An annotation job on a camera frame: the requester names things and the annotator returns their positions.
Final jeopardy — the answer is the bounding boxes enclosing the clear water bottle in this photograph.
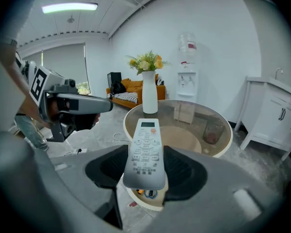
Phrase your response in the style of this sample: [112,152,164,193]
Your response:
[178,33,197,65]

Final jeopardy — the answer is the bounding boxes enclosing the black backpack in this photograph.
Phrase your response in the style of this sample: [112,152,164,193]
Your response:
[110,81,127,95]

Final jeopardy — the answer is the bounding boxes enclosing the grey window blind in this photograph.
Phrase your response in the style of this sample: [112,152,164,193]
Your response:
[23,42,92,96]

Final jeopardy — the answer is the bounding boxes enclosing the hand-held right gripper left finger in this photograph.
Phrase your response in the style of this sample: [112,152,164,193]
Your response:
[50,144,129,230]

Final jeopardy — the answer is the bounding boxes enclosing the long ceiling light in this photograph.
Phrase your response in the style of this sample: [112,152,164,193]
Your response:
[41,2,98,14]

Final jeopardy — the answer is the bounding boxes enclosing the person's left forearm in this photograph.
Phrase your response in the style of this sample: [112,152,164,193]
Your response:
[0,42,51,130]

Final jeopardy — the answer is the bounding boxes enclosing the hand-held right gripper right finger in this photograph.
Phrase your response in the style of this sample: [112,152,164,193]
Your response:
[140,145,284,233]

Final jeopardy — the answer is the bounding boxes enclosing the person's blue jeans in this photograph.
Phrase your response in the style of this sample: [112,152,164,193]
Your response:
[14,114,49,152]

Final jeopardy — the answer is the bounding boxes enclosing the striped blanket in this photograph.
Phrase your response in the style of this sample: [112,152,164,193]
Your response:
[108,92,139,104]

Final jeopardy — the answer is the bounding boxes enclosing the black box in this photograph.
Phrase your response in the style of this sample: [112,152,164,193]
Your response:
[107,71,122,88]

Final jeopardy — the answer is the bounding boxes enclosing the white tall vase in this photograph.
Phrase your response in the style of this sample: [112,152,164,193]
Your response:
[141,70,159,115]

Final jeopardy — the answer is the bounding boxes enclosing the white round drawer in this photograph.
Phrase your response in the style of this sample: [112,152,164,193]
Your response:
[126,187,169,212]

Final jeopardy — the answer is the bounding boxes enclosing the orange sofa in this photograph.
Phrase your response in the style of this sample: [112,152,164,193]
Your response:
[106,74,166,110]

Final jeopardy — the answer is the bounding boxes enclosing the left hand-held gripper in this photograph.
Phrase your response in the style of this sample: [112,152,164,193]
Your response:
[14,52,114,143]

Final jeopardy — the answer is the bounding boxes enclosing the person's left hand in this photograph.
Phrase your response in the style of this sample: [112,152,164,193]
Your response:
[48,99,63,123]

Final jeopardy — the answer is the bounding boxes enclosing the person's white shirt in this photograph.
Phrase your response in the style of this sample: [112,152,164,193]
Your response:
[0,0,37,133]

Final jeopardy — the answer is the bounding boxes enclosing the white remote control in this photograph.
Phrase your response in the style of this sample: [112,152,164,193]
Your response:
[123,118,166,190]

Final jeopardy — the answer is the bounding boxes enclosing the white cable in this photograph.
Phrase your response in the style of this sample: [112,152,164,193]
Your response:
[113,132,130,143]

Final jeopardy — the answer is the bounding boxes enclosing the yellow flower bouquet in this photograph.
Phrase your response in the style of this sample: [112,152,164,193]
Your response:
[125,50,172,76]

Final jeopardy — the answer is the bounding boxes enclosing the white water dispenser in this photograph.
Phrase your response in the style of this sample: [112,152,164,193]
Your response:
[176,63,199,104]

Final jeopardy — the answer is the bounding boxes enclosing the round glass table top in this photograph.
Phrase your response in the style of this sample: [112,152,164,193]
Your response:
[123,100,233,159]

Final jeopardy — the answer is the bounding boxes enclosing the white sink cabinet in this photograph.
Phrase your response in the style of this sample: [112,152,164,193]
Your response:
[234,76,291,161]

